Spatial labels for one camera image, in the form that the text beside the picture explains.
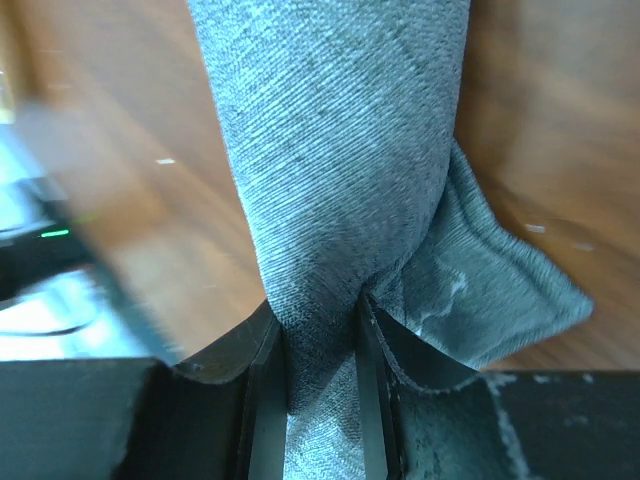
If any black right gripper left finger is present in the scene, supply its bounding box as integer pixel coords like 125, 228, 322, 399
1, 304, 287, 479

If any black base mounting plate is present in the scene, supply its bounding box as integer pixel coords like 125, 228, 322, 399
0, 99, 181, 361

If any grey cloth napkin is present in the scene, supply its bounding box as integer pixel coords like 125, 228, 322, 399
189, 1, 593, 479

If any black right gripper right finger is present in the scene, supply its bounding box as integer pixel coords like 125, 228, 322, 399
357, 295, 639, 479

